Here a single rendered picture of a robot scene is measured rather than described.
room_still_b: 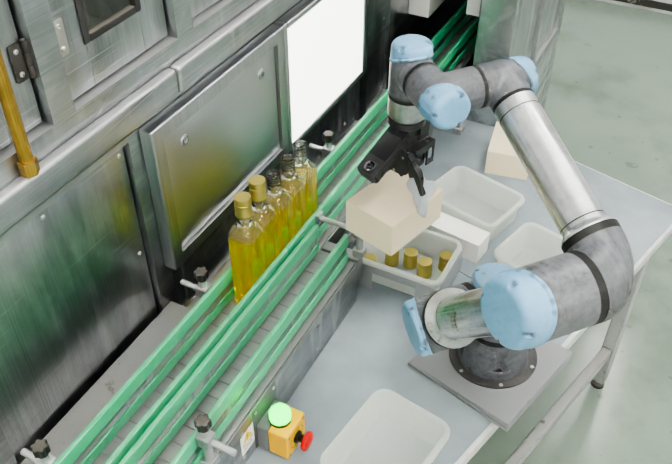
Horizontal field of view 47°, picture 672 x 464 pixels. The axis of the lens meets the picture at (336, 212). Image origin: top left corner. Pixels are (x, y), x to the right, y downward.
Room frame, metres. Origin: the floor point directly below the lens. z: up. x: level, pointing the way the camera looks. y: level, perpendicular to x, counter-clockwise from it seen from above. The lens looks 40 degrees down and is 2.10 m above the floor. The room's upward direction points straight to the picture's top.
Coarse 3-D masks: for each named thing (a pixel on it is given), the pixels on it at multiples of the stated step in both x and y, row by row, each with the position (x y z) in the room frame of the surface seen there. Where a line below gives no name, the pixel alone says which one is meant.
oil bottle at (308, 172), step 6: (312, 162) 1.38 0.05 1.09; (300, 168) 1.35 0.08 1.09; (306, 168) 1.35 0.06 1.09; (312, 168) 1.37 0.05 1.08; (300, 174) 1.34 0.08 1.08; (306, 174) 1.35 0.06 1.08; (312, 174) 1.36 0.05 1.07; (306, 180) 1.34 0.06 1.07; (312, 180) 1.36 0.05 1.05; (306, 186) 1.34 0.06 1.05; (312, 186) 1.36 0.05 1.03; (306, 192) 1.34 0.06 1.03; (312, 192) 1.36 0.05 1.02; (306, 198) 1.34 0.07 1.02; (312, 198) 1.36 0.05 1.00; (306, 204) 1.34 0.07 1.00; (312, 204) 1.36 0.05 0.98; (306, 210) 1.34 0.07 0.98; (312, 210) 1.36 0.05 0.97
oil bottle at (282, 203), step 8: (288, 192) 1.28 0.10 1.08; (272, 200) 1.25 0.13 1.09; (280, 200) 1.25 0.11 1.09; (288, 200) 1.26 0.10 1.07; (280, 208) 1.24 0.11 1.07; (288, 208) 1.26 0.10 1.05; (280, 216) 1.24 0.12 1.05; (288, 216) 1.26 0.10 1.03; (280, 224) 1.24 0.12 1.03; (288, 224) 1.26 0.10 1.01; (280, 232) 1.24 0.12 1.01; (288, 232) 1.26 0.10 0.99; (280, 240) 1.24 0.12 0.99; (288, 240) 1.26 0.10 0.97; (280, 248) 1.24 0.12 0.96
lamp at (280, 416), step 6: (270, 408) 0.91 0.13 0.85; (276, 408) 0.90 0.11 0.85; (282, 408) 0.90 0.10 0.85; (288, 408) 0.90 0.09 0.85; (270, 414) 0.89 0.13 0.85; (276, 414) 0.89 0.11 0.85; (282, 414) 0.89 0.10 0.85; (288, 414) 0.89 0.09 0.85; (270, 420) 0.89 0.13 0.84; (276, 420) 0.88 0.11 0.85; (282, 420) 0.88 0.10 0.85; (288, 420) 0.89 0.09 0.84; (276, 426) 0.88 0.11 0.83; (282, 426) 0.88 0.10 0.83
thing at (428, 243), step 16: (416, 240) 1.43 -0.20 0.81; (432, 240) 1.42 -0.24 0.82; (448, 240) 1.40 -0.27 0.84; (384, 256) 1.42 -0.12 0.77; (400, 256) 1.42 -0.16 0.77; (432, 256) 1.41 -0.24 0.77; (400, 272) 1.29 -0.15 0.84; (416, 272) 1.36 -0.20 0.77; (432, 272) 1.36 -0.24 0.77; (448, 272) 1.29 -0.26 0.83
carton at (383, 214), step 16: (384, 176) 1.28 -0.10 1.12; (400, 176) 1.28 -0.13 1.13; (368, 192) 1.23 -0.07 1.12; (384, 192) 1.23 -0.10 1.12; (400, 192) 1.23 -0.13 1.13; (352, 208) 1.19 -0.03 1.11; (368, 208) 1.18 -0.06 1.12; (384, 208) 1.17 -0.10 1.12; (400, 208) 1.17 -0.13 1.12; (432, 208) 1.21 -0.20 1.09; (352, 224) 1.19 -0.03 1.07; (368, 224) 1.16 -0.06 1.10; (384, 224) 1.13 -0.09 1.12; (400, 224) 1.14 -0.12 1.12; (416, 224) 1.17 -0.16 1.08; (368, 240) 1.16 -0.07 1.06; (384, 240) 1.13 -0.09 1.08; (400, 240) 1.14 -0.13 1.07
